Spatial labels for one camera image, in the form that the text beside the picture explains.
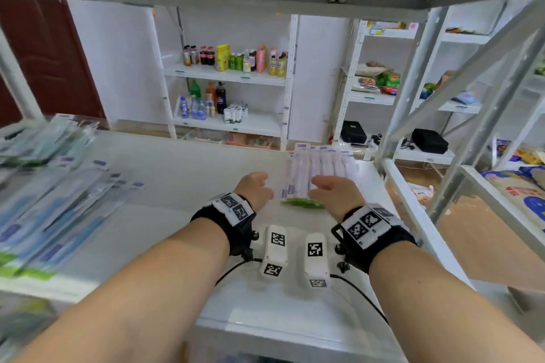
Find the person's right hand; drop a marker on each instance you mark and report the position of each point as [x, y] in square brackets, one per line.
[340, 199]

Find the person's left hand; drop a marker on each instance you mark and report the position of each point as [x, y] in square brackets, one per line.
[255, 190]

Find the row of purple toothbrush packets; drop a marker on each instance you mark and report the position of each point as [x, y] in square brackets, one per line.
[306, 167]

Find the white metal shelf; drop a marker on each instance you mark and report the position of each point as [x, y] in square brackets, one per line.
[191, 163]

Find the row of blue toothbrush packets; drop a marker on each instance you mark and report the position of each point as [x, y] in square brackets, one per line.
[55, 214]

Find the row of green toothbrush packets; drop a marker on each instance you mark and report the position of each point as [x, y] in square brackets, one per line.
[42, 141]

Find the person's right forearm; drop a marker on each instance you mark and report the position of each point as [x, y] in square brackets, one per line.
[434, 311]

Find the person's left forearm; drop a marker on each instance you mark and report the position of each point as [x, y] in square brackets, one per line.
[140, 303]

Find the red plastic basket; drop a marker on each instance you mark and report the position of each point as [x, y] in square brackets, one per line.
[249, 141]

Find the black pouch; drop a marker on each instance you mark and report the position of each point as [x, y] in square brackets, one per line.
[353, 133]

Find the white plastic basket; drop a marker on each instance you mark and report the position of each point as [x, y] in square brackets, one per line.
[204, 136]

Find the cluster of small white cartons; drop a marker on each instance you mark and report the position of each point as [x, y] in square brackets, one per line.
[233, 115]

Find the cluster of water and soda bottles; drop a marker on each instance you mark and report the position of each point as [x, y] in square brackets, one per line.
[220, 99]

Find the white snack shelving unit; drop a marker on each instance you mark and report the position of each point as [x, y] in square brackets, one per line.
[370, 99]

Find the small black box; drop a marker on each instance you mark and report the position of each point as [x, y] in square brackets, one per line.
[428, 141]

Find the white drinks shelving unit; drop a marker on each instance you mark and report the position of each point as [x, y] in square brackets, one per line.
[225, 75]

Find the pile of snack packets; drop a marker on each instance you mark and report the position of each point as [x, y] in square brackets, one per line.
[383, 80]

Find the row of colourful bottles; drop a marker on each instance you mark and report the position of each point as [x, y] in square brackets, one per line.
[222, 58]

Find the white goods rack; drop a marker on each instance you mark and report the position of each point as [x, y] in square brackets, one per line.
[502, 201]

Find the pile of large food bags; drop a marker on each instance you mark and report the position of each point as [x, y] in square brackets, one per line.
[519, 192]

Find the red-brown wooden door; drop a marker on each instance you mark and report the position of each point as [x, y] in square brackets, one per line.
[42, 56]

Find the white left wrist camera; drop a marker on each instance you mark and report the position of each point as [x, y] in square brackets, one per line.
[274, 252]

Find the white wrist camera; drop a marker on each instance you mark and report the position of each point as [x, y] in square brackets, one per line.
[274, 252]
[317, 265]

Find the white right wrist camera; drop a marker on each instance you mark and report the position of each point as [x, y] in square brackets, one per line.
[317, 265]

